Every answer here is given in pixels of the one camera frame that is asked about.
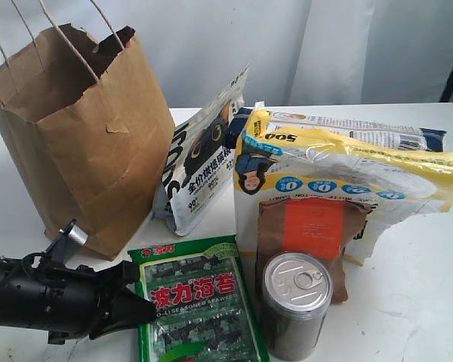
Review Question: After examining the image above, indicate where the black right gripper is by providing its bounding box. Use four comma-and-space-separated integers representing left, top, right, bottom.
33, 261, 156, 343

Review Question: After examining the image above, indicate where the green seaweed packet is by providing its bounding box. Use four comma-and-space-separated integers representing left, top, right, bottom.
128, 235, 270, 361

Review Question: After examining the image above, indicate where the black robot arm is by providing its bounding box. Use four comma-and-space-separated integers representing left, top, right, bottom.
0, 253, 157, 345

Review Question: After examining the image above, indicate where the white cat food bag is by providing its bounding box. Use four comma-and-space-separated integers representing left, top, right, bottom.
153, 66, 249, 236

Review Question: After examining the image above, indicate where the brown paper shopping bag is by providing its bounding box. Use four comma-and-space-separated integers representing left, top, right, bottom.
0, 23, 175, 260

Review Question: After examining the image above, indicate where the yellow white sugar bag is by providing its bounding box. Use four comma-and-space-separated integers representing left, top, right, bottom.
233, 102, 453, 263

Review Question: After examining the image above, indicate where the clear can metal lid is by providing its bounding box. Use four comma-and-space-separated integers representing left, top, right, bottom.
260, 252, 333, 361

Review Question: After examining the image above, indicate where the brown pouch orange label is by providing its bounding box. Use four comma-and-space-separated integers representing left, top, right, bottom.
255, 197, 372, 304

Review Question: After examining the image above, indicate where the noodle packet navy end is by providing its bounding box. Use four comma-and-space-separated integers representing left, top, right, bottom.
226, 106, 448, 154

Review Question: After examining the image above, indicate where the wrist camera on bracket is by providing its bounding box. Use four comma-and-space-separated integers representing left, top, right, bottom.
45, 219, 88, 264

